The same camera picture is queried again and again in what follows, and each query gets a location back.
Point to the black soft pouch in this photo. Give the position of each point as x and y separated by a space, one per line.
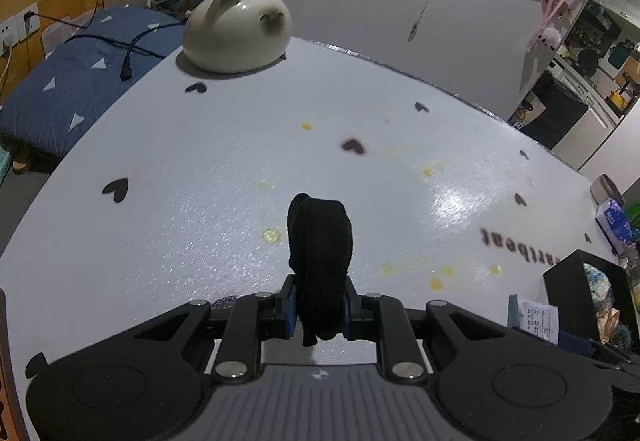
321 246

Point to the blue white knitted pouch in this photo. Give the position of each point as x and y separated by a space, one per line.
600 288

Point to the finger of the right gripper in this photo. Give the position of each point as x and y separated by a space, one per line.
601 352

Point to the navy triangle-pattern cushion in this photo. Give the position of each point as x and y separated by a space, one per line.
58 102

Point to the peach satin bow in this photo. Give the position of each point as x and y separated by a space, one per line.
608 321

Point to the wall power socket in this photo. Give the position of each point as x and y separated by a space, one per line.
16 28

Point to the white plush sheep toy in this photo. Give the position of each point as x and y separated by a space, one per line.
549 37

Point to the blue tissue pack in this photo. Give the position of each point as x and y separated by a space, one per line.
615 225

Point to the small white sachet packet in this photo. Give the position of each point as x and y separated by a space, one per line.
535 318

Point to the black trash bin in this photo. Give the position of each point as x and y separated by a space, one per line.
562 110

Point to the round metal tin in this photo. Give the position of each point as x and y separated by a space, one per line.
603 189

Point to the cream cat-shaped ceramic pot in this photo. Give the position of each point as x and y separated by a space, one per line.
234 36

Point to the black storage box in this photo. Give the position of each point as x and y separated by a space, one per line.
568 289

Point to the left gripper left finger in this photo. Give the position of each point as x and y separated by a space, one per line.
243 328

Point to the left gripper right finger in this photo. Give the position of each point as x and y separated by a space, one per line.
384 321

